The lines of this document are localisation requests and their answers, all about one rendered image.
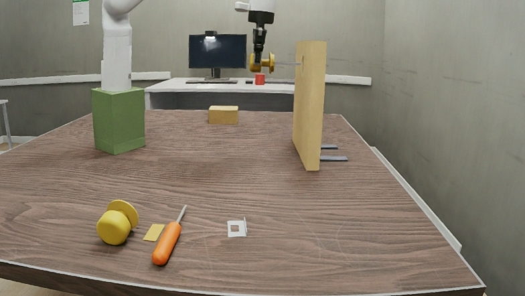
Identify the wooden door panel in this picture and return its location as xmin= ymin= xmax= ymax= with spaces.
xmin=292 ymin=40 xmax=327 ymax=171

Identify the orange-handled screwdriver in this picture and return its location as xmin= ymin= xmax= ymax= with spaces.
xmin=151 ymin=205 xmax=187 ymax=266

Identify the yellow flat rectangular plate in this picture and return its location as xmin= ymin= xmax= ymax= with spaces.
xmin=143 ymin=224 xmax=165 ymax=242

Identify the tan flat rectangular box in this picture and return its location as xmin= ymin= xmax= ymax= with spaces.
xmin=208 ymin=106 xmax=238 ymax=124

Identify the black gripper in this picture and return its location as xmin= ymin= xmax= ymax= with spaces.
xmin=248 ymin=11 xmax=275 ymax=65

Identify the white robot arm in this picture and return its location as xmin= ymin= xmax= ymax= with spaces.
xmin=101 ymin=0 xmax=275 ymax=92

